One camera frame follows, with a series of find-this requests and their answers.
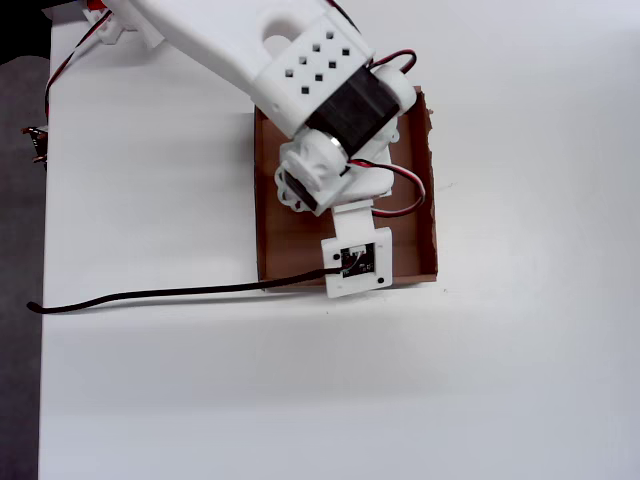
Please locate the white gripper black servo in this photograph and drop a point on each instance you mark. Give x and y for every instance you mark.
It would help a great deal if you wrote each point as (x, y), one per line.
(291, 192)

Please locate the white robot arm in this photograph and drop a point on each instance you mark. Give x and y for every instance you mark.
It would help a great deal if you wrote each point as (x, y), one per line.
(240, 40)

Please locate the brown cardboard box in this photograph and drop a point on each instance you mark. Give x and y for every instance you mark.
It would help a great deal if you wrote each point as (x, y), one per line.
(295, 250)

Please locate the metal table clamp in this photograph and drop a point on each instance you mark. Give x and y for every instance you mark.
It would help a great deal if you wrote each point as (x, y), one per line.
(37, 150)

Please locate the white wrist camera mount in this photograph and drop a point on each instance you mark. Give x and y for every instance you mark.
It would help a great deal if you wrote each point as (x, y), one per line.
(350, 225)

